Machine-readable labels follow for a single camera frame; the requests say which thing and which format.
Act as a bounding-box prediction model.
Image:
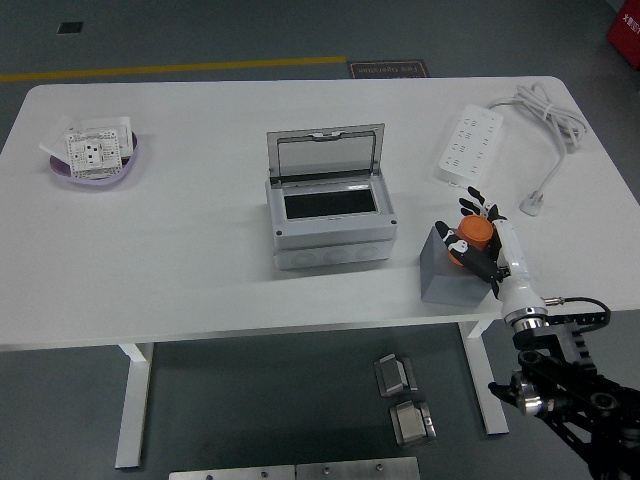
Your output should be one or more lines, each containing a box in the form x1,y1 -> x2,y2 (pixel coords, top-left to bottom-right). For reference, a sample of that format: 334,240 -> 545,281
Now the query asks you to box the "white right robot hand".
433,185 -> 549,324

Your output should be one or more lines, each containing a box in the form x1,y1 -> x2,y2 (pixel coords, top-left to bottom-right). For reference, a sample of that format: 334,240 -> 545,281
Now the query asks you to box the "orange cylinder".
446,214 -> 495,266

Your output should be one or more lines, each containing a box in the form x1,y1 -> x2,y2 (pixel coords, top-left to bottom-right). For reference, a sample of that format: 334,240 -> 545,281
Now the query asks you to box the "grey electrical enclosure box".
263,124 -> 399,272

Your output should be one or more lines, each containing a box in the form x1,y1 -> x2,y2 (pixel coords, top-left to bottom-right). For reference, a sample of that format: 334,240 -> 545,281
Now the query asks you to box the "transparent hinged box flap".
266,124 -> 386,181

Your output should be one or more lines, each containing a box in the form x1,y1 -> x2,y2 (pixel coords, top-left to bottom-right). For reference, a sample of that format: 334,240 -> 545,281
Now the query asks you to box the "grey cube with round hole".
418,224 -> 496,306

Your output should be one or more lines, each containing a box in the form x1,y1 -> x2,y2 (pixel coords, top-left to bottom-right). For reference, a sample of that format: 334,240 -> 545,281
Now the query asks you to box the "red box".
606,0 -> 640,71

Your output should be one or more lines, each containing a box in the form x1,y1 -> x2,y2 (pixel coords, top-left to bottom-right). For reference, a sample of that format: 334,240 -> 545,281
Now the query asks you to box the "white table leg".
114,343 -> 155,470
458,319 -> 510,436

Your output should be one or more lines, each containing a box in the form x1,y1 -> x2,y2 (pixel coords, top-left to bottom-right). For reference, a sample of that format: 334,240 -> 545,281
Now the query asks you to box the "silver metal block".
373,353 -> 419,399
388,398 -> 438,447

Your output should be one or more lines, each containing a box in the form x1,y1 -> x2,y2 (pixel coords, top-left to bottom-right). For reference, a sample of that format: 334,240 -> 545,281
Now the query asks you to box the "dark floor sign with lettering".
347,59 -> 431,80

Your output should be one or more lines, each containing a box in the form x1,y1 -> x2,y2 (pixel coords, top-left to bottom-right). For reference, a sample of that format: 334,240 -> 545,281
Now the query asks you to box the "purple shallow bowl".
48,130 -> 146,189

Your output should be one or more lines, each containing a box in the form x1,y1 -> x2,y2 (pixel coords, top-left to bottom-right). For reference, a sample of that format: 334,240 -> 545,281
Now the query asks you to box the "white socket panel with holes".
64,127 -> 124,180

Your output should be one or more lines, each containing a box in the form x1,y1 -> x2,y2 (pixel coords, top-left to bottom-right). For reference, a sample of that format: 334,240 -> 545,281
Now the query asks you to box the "small white plastic plate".
38,115 -> 76,157

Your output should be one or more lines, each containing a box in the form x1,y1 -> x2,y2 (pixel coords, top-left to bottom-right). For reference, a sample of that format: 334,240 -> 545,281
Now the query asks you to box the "white power cord with plug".
487,82 -> 587,217

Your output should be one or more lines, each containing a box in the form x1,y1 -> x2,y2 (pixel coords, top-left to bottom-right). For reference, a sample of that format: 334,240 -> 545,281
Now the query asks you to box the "grey metal base plate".
168,465 -> 297,480
294,456 -> 421,480

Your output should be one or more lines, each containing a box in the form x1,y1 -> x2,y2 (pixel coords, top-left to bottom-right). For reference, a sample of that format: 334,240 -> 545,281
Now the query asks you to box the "white blank switch panel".
81,116 -> 136,151

